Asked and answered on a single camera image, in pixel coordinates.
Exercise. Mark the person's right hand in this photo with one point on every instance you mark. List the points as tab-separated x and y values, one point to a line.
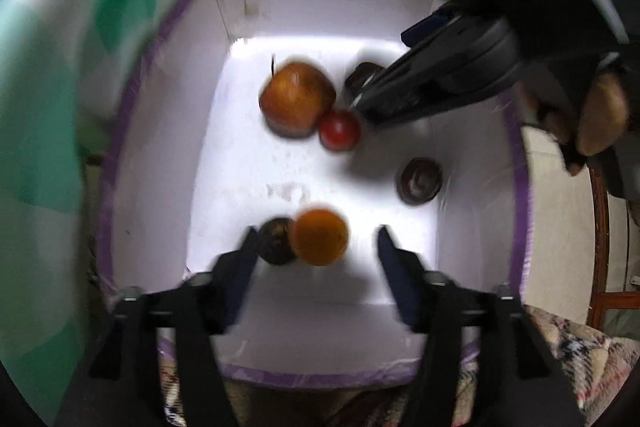
602	117

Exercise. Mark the orange mandarin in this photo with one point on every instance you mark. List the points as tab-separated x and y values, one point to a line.
320	237

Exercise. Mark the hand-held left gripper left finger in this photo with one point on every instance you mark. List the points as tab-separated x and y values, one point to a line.
237	277

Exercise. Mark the wrinkled dark apple with stem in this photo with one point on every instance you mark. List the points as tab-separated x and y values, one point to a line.
297	99

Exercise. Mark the green white checkered tablecloth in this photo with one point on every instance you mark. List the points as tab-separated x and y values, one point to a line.
50	107

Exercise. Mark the white box with purple rim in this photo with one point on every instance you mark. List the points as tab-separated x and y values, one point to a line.
225	157

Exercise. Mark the wooden chair frame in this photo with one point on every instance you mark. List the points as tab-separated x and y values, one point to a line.
598	247

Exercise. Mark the dark wrinkled passion fruit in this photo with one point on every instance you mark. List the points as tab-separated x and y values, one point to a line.
274	241
419	181
364	77

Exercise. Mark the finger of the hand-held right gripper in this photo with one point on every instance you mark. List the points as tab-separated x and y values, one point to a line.
430	24
400	92

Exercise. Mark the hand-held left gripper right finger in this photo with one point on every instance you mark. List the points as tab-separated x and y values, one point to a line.
400	282

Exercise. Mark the red tomato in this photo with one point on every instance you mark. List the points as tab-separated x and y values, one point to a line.
340	130

